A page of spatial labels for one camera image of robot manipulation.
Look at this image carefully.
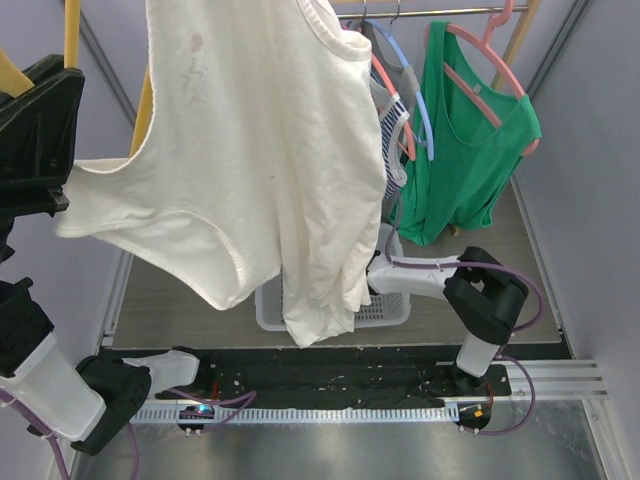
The yellow plastic hanger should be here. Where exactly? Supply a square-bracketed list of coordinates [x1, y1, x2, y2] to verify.
[1, 0, 153, 157]

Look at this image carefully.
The pink hanger under green top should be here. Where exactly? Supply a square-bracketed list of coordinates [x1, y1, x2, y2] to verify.
[423, 0, 541, 156]

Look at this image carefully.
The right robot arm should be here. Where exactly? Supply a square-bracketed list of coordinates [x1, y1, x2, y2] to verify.
[366, 247, 529, 395]

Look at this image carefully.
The white slotted cable duct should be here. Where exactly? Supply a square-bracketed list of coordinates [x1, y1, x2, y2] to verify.
[131, 403, 459, 425]

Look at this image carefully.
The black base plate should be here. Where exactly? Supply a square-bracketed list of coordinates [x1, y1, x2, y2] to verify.
[154, 344, 516, 409]

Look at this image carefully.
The pink hanger under striped top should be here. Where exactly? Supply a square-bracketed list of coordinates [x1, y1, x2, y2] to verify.
[349, 20, 417, 161]

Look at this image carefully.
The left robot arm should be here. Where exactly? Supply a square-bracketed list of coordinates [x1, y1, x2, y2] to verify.
[1, 54, 213, 455]

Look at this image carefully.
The green tank top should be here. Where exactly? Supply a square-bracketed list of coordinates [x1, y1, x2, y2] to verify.
[391, 21, 541, 246]

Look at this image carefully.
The grey tank top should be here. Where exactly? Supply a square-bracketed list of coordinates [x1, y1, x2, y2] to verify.
[361, 20, 420, 114]

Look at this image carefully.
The wooden clothes rack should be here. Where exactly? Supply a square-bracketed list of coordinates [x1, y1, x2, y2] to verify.
[332, 1, 541, 68]

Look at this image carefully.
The blue white striped tank top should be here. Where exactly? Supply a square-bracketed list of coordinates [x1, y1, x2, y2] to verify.
[369, 61, 409, 200]

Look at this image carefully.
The blue plastic hanger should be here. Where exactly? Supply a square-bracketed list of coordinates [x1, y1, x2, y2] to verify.
[362, 19, 435, 161]

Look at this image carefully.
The white plastic laundry basket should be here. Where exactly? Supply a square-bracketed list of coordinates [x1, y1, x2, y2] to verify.
[255, 222, 412, 333]

